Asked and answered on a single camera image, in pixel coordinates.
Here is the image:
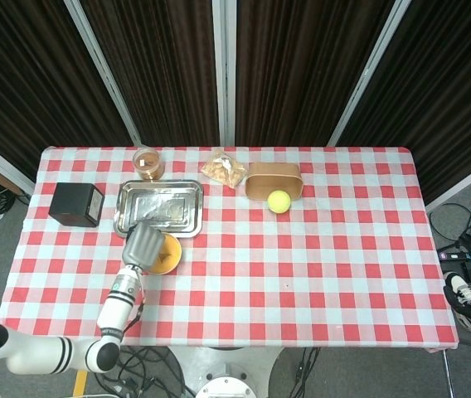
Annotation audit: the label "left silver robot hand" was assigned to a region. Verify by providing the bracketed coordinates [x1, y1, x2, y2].
[122, 221, 174, 269]

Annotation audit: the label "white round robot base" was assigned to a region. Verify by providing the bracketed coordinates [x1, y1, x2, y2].
[168, 346, 282, 398]

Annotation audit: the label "orange bowl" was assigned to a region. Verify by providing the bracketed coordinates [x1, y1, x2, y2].
[146, 232, 184, 276]

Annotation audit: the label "rectangular stainless steel tray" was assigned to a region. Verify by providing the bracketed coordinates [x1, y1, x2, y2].
[113, 179, 205, 240]

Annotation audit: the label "clear plastic snack jar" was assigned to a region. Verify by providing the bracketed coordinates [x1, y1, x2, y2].
[132, 147, 166, 182]

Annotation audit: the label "black cube box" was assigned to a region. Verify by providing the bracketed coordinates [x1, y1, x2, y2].
[48, 182, 105, 228]

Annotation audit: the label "clear bag of snacks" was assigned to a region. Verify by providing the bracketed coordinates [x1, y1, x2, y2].
[200, 149, 248, 190]

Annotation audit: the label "brown paper food container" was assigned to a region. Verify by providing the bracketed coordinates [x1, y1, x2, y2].
[244, 162, 304, 201]

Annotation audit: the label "yellow tennis ball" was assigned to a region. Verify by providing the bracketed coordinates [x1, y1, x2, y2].
[266, 189, 292, 215]

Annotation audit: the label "yellow floor tape strip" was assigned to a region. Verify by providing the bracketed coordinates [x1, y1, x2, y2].
[72, 370, 90, 397]

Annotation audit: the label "red white checkered tablecloth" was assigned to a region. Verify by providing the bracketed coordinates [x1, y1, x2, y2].
[0, 144, 460, 353]

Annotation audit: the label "dark brown curtain panel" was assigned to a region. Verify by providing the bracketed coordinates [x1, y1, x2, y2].
[80, 0, 221, 147]
[337, 0, 471, 204]
[235, 0, 396, 147]
[0, 0, 134, 182]

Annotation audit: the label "black power strip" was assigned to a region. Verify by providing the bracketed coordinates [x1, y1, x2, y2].
[437, 247, 471, 261]

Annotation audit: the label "black and white sneaker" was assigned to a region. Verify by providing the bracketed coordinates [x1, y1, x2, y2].
[444, 271, 471, 332]

